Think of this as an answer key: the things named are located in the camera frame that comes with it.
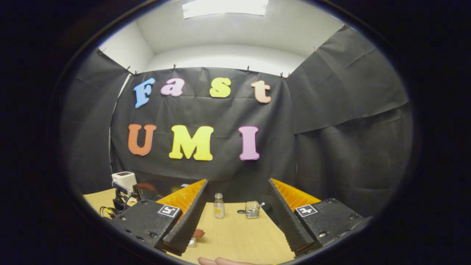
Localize black backdrop cloth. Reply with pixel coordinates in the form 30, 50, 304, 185
61, 24, 414, 218

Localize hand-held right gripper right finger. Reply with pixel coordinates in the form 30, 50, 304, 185
268, 178, 365, 258

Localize ceiling light panel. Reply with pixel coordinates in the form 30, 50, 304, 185
182, 0, 269, 19

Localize white toaster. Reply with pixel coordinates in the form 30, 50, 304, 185
111, 171, 137, 192

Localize glass jar with spoon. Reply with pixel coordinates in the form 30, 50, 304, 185
245, 201, 265, 219

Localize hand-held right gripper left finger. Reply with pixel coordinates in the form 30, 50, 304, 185
110, 179, 209, 257

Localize small glass bottle yellow label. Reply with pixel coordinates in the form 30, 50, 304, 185
214, 193, 225, 219

